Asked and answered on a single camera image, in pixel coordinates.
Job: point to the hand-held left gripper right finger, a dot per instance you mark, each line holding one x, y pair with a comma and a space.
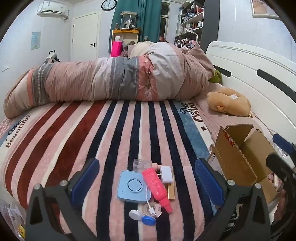
208, 183

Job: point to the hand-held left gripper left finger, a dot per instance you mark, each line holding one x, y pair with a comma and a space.
85, 182

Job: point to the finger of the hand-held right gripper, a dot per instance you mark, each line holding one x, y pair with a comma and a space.
283, 143
281, 168

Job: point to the brown cardboard box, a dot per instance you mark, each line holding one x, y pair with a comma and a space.
233, 157

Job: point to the gold metal bar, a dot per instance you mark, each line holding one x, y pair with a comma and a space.
171, 191

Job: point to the white adapter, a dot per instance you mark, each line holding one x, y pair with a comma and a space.
167, 174

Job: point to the light blue square device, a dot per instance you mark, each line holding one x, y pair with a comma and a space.
131, 186

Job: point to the red spray bottle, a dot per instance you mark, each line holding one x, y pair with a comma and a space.
155, 183

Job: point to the clear plastic box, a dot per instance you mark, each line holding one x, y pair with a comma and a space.
141, 165

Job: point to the white and blue lens case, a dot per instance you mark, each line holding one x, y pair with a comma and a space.
143, 219

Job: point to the beige striped pillow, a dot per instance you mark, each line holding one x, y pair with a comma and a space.
215, 120

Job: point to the tan plush toy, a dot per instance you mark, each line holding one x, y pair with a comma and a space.
229, 102

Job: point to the clear plastic bag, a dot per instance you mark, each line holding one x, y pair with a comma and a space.
11, 215

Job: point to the white bed headboard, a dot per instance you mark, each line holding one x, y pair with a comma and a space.
254, 60

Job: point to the green plush toy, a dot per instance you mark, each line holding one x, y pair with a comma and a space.
216, 77

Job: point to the pink grey striped quilt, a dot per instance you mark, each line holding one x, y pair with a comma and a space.
92, 81

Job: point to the pink paper bag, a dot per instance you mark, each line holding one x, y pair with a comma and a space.
116, 48

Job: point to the white door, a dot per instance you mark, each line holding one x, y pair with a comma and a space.
85, 37

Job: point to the cluttered storage shelf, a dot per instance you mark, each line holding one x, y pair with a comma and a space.
192, 20

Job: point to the yellow metal shelf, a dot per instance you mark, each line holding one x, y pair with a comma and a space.
126, 31

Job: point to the glass display case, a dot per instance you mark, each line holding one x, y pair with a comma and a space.
129, 20

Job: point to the window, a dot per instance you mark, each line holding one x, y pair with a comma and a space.
165, 20

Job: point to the teal curtain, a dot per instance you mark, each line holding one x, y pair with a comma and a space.
148, 18

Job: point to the white air conditioner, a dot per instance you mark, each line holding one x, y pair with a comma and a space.
52, 9

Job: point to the framed wall picture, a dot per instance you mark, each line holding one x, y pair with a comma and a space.
263, 8

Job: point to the dark wall post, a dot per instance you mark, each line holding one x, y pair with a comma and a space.
209, 23

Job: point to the blue wall poster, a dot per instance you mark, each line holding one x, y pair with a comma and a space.
35, 40

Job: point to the round wall clock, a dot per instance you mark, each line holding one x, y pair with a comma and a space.
109, 4

